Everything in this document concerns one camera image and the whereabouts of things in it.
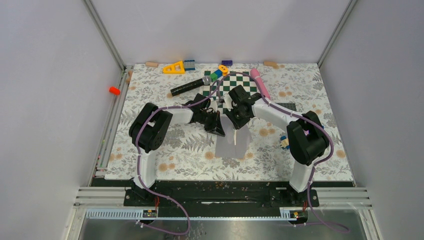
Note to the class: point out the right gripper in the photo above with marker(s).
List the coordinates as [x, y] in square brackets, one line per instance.
[237, 124]

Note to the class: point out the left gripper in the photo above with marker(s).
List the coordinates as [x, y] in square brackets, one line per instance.
[216, 123]

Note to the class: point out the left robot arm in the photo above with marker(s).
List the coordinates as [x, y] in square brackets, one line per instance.
[150, 127]

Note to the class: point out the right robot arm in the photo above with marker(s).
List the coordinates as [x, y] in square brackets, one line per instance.
[306, 137]

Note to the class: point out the floral table cloth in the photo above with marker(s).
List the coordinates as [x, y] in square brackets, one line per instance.
[189, 153]

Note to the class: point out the green white chessboard mat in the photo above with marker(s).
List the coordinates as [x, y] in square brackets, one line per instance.
[227, 85]

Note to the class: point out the beige toy car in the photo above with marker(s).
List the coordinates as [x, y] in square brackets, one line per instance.
[284, 143]

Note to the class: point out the black toy microphone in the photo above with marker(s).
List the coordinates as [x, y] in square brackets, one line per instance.
[204, 81]

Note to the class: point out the grey lego baseplate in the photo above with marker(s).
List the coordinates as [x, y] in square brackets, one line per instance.
[290, 106]

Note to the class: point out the purple lego brick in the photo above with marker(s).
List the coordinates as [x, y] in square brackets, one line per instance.
[227, 62]

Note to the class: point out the wooden cylinder block right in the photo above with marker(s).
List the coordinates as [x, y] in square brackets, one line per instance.
[271, 64]

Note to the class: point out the wooden cylinder block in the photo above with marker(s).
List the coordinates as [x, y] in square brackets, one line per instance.
[271, 64]
[151, 64]

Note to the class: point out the blue lego brick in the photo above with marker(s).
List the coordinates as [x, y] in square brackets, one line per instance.
[189, 65]

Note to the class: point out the yellow triangle toy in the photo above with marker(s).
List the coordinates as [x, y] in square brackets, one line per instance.
[175, 68]

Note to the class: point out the wooden cylinder block left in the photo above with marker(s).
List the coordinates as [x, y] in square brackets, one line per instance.
[151, 64]

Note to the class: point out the orange cap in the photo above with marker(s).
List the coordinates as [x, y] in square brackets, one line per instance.
[115, 91]

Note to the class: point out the colourful block chain toy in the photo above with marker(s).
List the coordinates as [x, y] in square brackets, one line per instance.
[221, 71]

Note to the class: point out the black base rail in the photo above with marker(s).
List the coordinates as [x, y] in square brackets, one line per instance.
[239, 198]

